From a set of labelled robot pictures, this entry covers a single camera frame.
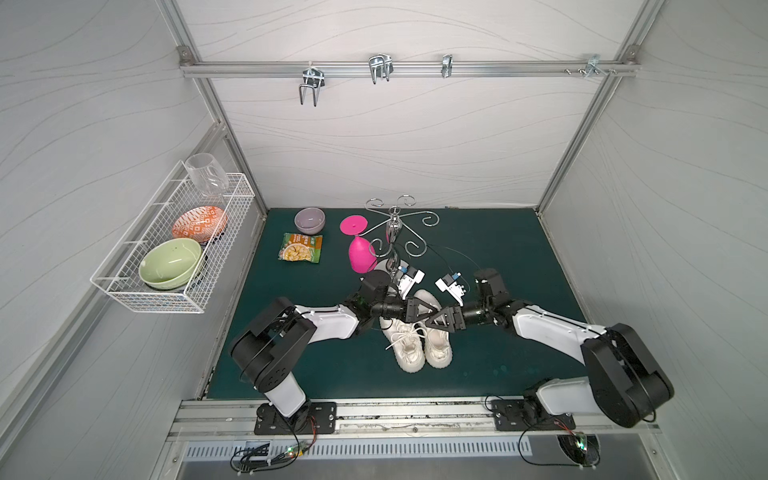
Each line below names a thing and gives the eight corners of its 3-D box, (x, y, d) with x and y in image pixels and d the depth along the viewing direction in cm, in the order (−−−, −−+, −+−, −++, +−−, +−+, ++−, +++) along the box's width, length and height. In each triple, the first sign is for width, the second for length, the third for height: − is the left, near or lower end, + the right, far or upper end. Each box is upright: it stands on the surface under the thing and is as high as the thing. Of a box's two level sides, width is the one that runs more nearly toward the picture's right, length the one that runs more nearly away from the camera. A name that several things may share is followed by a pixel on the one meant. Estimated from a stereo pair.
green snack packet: (279, 262, 106) (276, 256, 103) (286, 239, 113) (284, 233, 110) (320, 262, 106) (318, 257, 103) (324, 239, 113) (323, 233, 110)
